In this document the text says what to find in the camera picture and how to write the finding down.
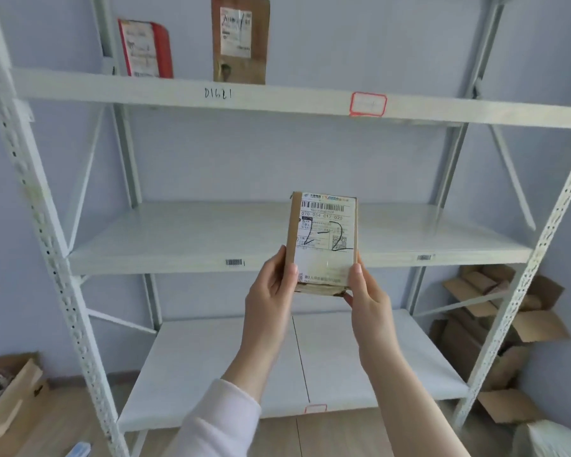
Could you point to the brown taped box marked 2-1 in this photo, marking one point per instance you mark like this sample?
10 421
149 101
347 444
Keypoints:
259 23

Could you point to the small yellow-taped box marked 2-2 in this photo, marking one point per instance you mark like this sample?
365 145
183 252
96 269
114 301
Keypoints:
321 233

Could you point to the white power strip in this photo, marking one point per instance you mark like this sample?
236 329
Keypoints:
79 450

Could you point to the white wristband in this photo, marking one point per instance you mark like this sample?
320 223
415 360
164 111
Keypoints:
219 423

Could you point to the white metal shelf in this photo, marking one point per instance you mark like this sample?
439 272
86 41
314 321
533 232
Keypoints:
195 233

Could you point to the person's right forearm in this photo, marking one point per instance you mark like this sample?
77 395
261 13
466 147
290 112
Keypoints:
418 414

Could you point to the red parcel box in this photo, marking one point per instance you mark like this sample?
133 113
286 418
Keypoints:
164 52

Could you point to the person's right hand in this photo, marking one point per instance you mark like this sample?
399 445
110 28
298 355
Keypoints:
373 328

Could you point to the red-bordered label sticker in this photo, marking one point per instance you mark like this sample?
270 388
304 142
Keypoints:
315 408
367 104

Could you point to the pile of empty cardboard boxes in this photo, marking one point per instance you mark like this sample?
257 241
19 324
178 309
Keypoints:
542 328

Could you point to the person's left hand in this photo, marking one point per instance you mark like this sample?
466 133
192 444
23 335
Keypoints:
266 318

